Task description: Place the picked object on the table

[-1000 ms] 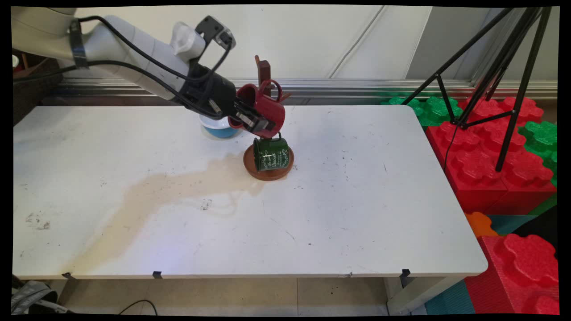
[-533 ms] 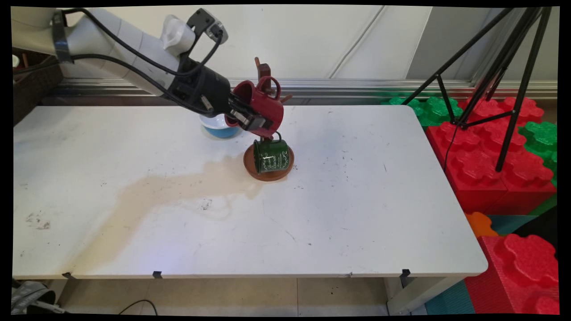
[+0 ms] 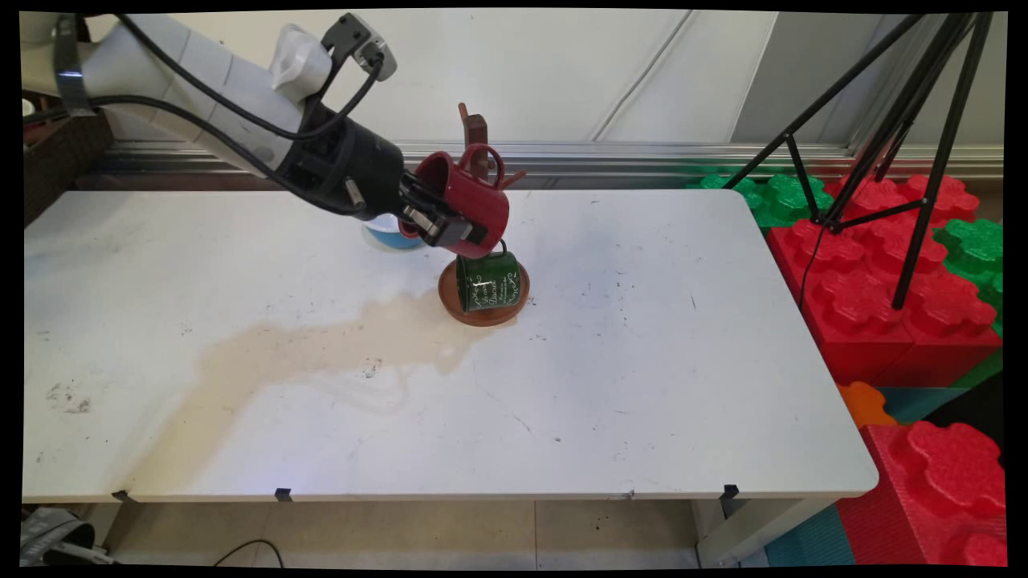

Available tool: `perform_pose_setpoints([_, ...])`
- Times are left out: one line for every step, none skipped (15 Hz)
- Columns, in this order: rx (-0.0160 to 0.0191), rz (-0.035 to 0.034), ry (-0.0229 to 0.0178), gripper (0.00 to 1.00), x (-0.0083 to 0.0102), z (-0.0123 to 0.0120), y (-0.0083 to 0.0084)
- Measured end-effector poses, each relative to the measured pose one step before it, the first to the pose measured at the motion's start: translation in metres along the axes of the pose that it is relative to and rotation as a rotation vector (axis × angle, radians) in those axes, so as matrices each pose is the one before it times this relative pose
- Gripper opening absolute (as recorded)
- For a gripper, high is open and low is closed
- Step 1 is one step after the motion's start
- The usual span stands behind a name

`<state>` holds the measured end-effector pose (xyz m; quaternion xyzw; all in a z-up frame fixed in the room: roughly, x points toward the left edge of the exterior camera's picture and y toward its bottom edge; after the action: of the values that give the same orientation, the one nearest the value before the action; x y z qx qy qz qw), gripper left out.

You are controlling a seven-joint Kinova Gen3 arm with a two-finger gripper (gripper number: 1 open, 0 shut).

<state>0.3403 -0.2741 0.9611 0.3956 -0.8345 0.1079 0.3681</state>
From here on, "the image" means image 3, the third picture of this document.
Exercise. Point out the black table edge clip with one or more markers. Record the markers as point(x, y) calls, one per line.
point(729, 492)
point(123, 496)
point(283, 494)

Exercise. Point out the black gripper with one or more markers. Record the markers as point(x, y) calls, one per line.
point(361, 168)

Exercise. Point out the white table leg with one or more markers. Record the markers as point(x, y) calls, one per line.
point(755, 530)

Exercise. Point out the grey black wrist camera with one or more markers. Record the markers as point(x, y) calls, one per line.
point(357, 40)

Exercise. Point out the large red foam block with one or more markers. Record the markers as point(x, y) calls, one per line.
point(932, 490)
point(867, 313)

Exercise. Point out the red enamel mug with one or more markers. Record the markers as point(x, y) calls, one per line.
point(478, 201)

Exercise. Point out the dark brown box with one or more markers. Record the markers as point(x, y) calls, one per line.
point(64, 168)

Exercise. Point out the green enamel mug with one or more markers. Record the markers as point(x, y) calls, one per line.
point(490, 285)

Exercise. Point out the green foam block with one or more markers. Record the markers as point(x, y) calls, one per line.
point(775, 197)
point(976, 249)

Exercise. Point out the orange foam block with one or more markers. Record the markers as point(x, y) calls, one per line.
point(863, 405)

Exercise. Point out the white and blue bowl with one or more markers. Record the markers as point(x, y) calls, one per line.
point(393, 237)

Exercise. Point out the brown wooden mug tree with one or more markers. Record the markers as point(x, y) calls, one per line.
point(475, 132)

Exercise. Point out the aluminium wall rail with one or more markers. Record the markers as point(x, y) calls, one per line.
point(642, 160)

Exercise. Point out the teal foam mat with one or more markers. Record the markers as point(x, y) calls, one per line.
point(811, 542)

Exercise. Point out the black camera tripod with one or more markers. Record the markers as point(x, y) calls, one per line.
point(948, 120)

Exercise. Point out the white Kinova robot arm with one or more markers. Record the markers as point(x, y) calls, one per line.
point(201, 80)

